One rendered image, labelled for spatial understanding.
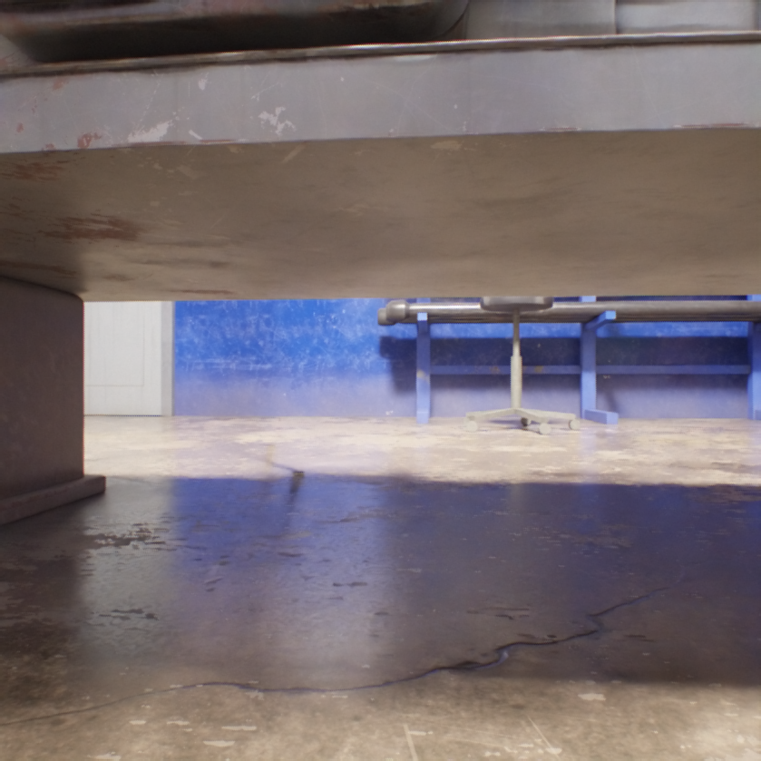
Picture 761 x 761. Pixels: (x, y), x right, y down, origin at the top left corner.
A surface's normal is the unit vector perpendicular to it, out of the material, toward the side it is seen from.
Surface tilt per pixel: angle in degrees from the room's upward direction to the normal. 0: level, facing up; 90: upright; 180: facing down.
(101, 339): 90
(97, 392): 90
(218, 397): 90
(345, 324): 90
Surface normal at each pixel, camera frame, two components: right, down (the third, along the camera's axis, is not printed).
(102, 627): 0.00, -1.00
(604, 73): -0.08, 0.00
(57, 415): 1.00, 0.00
